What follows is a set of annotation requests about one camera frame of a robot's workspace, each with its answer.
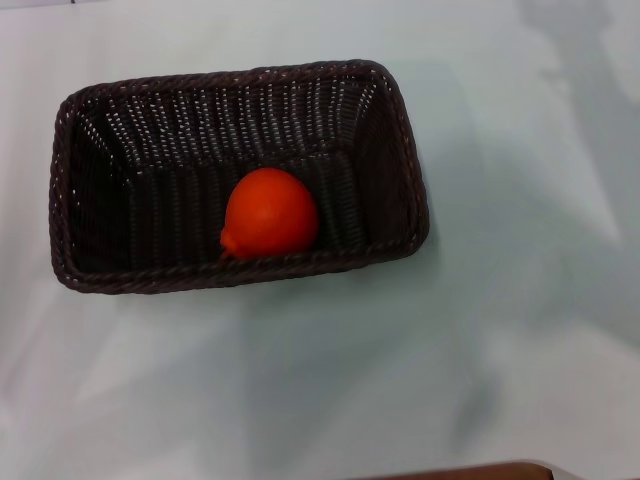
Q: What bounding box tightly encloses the dark brown woven basket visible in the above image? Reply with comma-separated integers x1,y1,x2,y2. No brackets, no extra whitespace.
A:
47,58,431,296

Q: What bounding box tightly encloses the orange pear-shaped toy fruit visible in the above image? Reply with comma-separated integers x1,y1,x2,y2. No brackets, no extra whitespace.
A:
219,167,321,262

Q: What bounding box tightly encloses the brown wooden board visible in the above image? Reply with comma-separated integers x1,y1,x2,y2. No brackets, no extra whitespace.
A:
379,461,554,480

